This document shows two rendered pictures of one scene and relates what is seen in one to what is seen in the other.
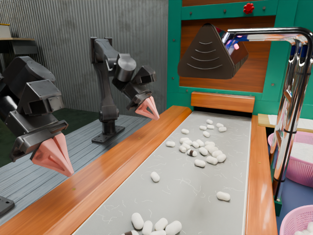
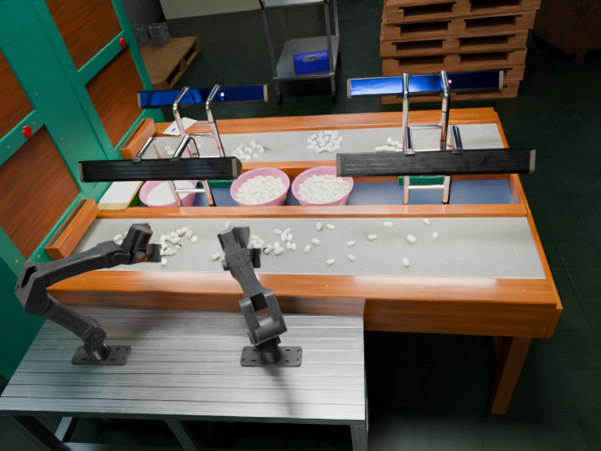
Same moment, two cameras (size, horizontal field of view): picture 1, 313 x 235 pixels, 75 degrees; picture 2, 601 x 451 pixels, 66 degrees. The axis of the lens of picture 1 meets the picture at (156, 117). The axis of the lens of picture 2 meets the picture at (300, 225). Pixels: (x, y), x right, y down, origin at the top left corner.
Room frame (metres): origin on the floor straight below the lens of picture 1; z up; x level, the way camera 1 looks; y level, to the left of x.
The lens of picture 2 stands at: (0.36, 1.33, 1.98)
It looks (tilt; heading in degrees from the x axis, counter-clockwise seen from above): 42 degrees down; 260
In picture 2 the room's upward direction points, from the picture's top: 10 degrees counter-clockwise
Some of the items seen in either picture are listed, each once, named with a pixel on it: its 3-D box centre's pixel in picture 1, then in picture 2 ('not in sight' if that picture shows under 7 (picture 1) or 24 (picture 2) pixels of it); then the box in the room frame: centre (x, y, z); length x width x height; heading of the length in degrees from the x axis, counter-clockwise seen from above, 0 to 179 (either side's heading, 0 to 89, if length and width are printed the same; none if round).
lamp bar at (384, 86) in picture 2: not in sight; (422, 82); (-0.54, -0.30, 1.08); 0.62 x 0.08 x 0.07; 155
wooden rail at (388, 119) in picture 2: not in sight; (313, 136); (-0.17, -0.77, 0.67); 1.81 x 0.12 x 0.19; 155
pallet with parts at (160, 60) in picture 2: not in sight; (146, 57); (0.78, -4.03, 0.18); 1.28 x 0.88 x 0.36; 68
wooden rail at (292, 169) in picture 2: not in sight; (302, 174); (-0.01, -0.42, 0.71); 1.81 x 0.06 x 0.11; 155
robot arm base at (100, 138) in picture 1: (108, 127); (97, 349); (0.93, 0.23, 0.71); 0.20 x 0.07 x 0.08; 158
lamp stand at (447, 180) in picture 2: not in sight; (427, 187); (-0.34, 0.14, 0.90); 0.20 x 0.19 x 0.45; 155
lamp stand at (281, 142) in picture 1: (252, 117); (180, 191); (0.54, -0.27, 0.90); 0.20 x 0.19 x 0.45; 155
